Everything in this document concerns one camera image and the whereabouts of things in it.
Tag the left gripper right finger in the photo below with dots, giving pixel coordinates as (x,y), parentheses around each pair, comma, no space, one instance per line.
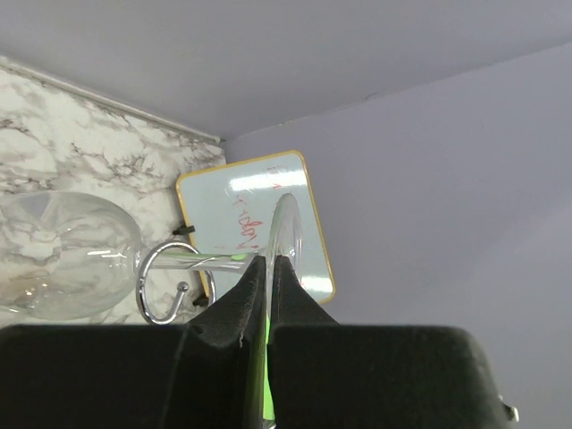
(324,374)

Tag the small clear wine glass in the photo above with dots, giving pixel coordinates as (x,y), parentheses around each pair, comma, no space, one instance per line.
(72,258)

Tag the chrome wine glass rack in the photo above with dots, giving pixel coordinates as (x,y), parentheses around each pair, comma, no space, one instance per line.
(174,283)

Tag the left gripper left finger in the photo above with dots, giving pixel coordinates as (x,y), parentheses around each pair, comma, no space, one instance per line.
(207,373)

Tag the whiteboard with yellow frame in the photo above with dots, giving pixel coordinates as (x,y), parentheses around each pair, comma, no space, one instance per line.
(231,207)

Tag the green plastic wine glass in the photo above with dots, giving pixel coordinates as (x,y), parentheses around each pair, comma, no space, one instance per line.
(268,411)

